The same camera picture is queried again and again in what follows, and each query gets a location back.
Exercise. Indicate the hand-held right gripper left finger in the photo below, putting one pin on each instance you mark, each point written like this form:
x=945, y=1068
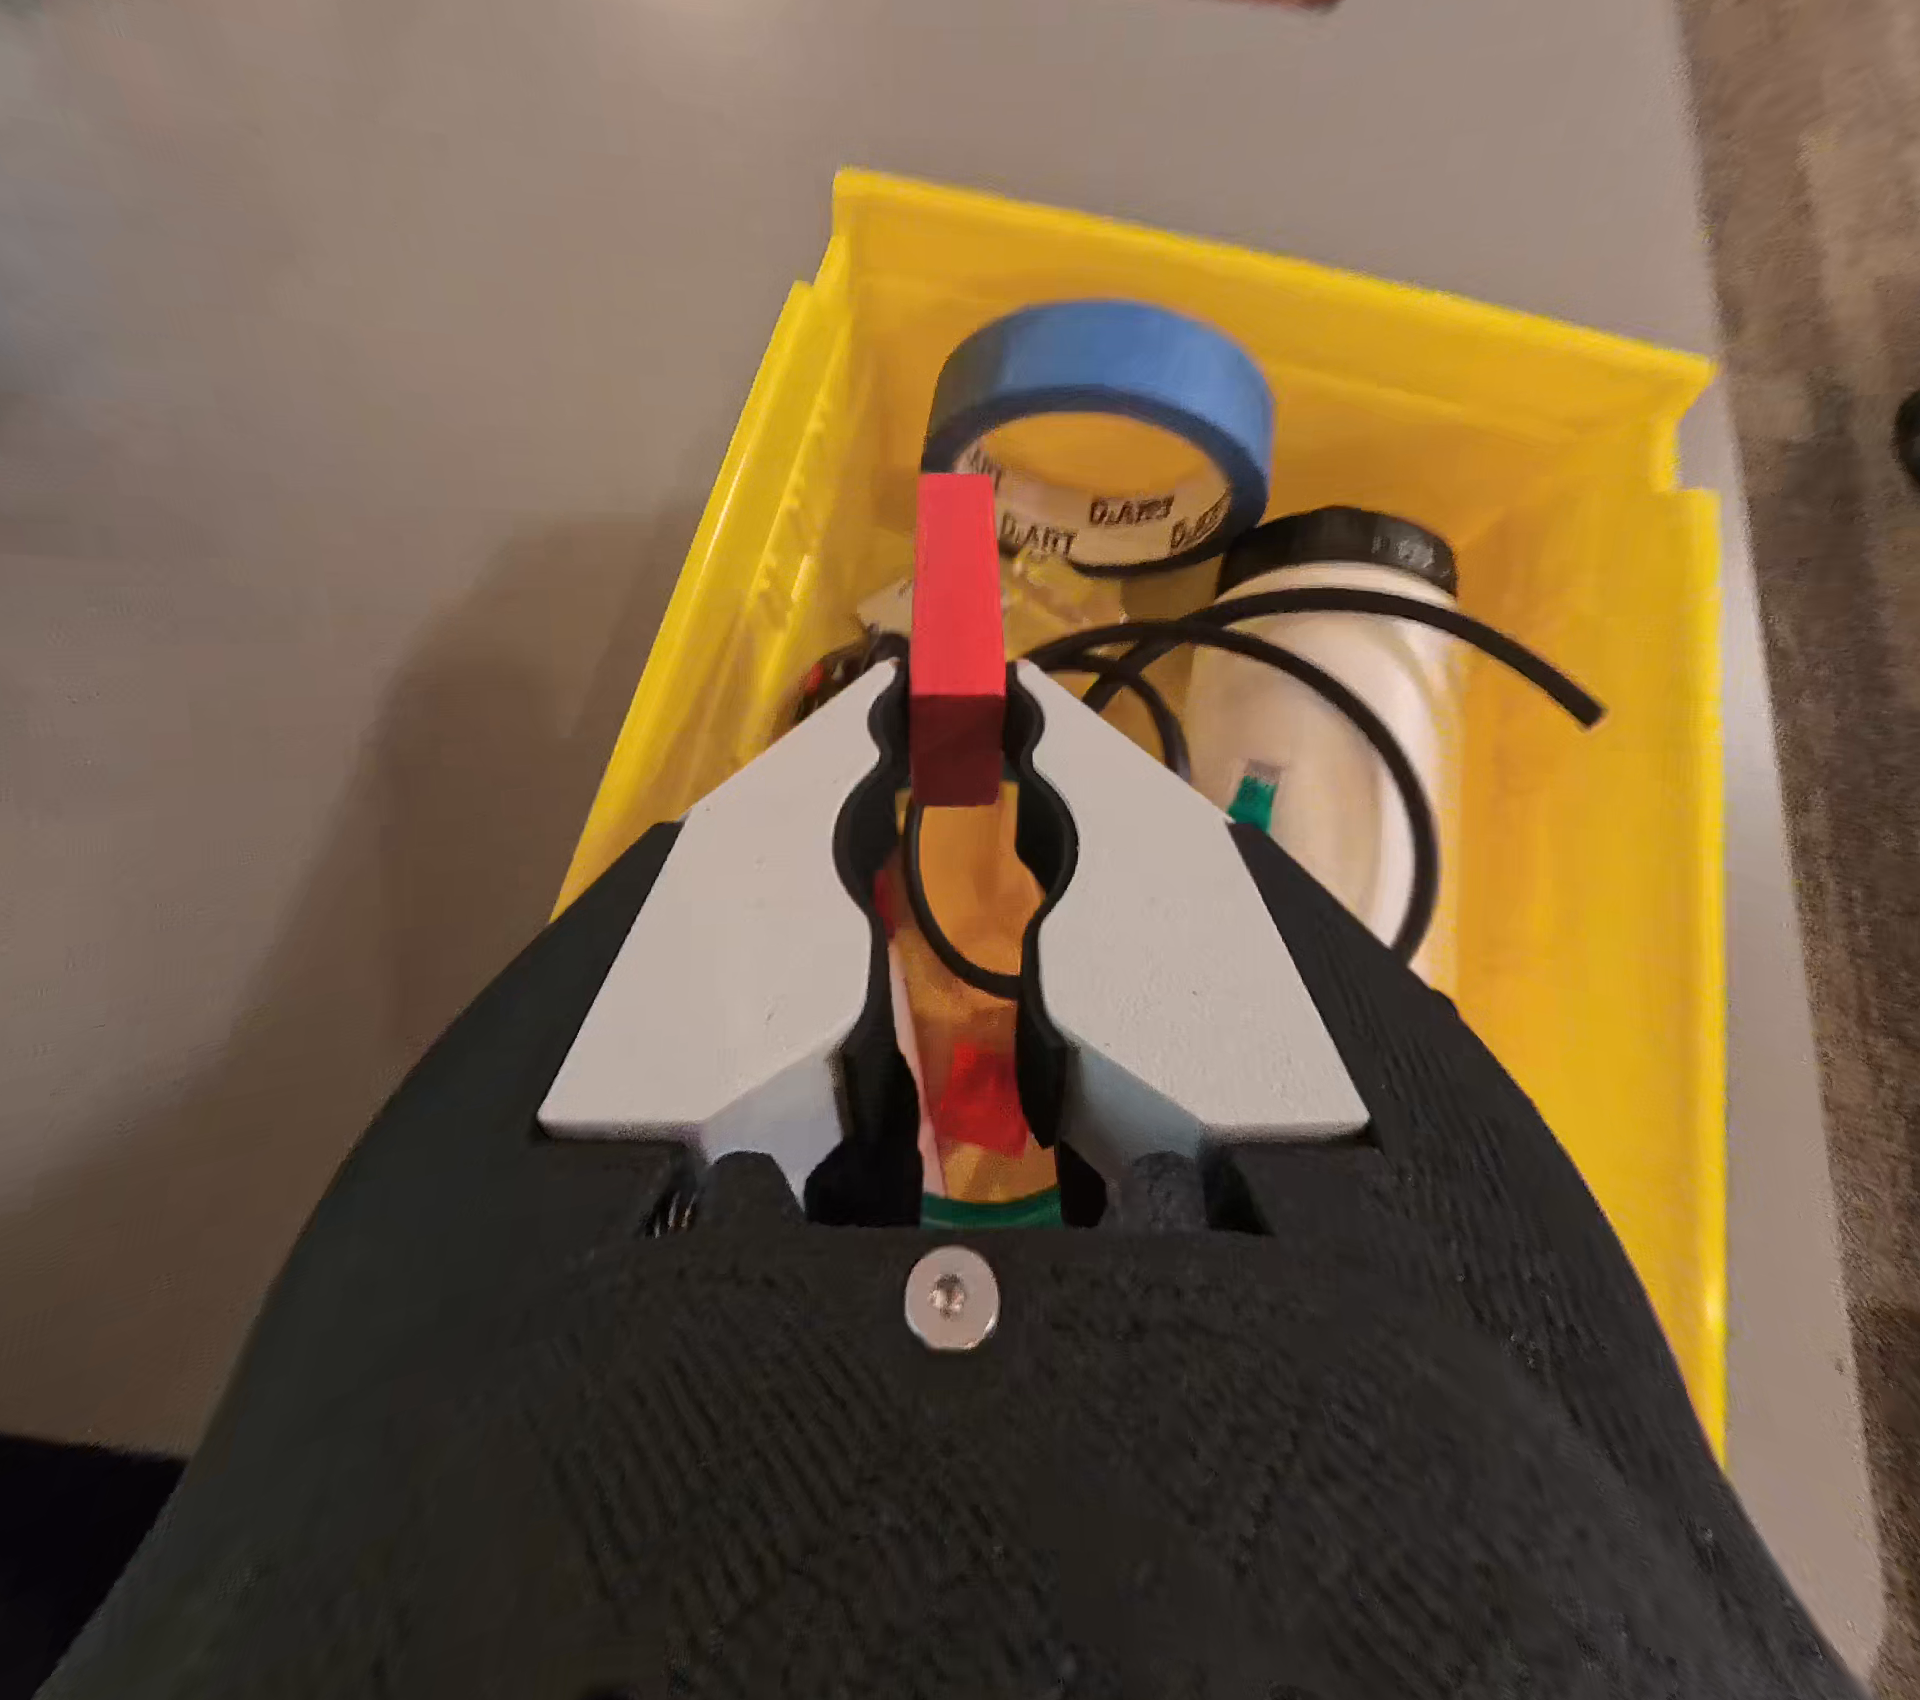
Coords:
x=719, y=979

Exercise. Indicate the red block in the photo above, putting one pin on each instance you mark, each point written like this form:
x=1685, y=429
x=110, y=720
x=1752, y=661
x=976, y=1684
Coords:
x=958, y=621

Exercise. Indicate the amber transparent package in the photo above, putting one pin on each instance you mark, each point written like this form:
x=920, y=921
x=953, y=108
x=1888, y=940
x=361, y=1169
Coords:
x=974, y=890

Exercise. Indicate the white bottle black cap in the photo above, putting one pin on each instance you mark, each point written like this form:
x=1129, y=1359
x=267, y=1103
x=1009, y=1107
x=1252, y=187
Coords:
x=1352, y=681

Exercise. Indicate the yellow plastic bin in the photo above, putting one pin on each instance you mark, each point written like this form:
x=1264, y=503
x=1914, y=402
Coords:
x=1575, y=832

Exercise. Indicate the blue tape roll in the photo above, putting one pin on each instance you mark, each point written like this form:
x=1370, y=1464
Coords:
x=1110, y=359

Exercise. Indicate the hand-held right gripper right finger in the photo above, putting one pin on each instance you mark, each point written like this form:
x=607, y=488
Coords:
x=1198, y=979

